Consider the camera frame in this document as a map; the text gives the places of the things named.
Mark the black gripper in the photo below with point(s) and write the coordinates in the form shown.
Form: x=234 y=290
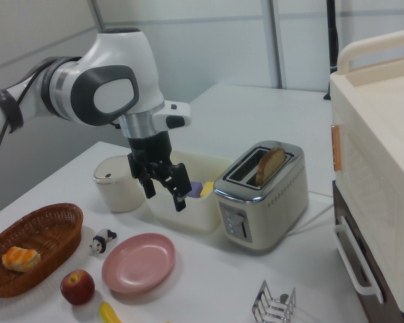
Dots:
x=149 y=148

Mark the brown toast bread slice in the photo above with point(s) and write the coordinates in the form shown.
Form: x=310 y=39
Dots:
x=270 y=165

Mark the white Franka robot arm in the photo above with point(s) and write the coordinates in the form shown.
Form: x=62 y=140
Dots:
x=114 y=67

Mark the pink round plate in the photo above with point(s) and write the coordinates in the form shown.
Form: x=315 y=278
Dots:
x=138 y=262

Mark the purple foam cube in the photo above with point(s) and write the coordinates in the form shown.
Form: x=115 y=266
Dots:
x=196 y=190

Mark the white rectangular plastic bin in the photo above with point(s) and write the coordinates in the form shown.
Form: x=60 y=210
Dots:
x=195 y=215

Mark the white lidded canister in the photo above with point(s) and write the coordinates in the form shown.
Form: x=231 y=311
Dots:
x=118 y=195

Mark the panda figurine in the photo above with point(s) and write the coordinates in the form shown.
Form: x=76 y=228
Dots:
x=101 y=241

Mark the cream chrome two-slot toaster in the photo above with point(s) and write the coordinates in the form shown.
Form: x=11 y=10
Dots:
x=272 y=208

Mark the brown wicker oval basket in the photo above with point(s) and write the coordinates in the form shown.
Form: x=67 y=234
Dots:
x=54 y=228

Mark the red apple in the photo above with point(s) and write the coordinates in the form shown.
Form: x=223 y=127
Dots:
x=77 y=287

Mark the yellow banana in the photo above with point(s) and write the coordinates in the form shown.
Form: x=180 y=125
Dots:
x=108 y=314

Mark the orange glazed pastry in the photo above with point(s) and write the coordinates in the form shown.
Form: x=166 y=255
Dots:
x=20 y=259

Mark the metal toast rack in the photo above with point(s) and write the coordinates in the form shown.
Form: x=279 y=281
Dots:
x=272 y=307

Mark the cream plastic storage box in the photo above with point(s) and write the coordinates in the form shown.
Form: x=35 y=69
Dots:
x=373 y=134

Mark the black pole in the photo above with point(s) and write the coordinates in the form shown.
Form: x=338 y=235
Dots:
x=332 y=33

